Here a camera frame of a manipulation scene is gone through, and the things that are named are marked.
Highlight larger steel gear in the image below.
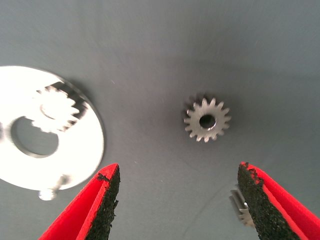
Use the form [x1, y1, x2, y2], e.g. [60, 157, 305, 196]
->
[228, 184, 256, 227]

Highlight small steel gear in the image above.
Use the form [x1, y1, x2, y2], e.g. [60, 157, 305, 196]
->
[183, 96, 231, 143]
[31, 82, 87, 133]

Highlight dark grey table cloth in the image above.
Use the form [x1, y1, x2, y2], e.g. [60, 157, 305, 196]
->
[0, 0, 320, 240]

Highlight round metal plate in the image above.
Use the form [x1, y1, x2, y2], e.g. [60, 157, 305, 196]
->
[0, 65, 105, 202]

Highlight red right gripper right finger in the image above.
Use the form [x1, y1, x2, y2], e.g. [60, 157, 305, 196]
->
[237, 161, 320, 240]

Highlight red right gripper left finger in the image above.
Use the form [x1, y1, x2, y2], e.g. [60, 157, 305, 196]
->
[38, 163, 121, 240]

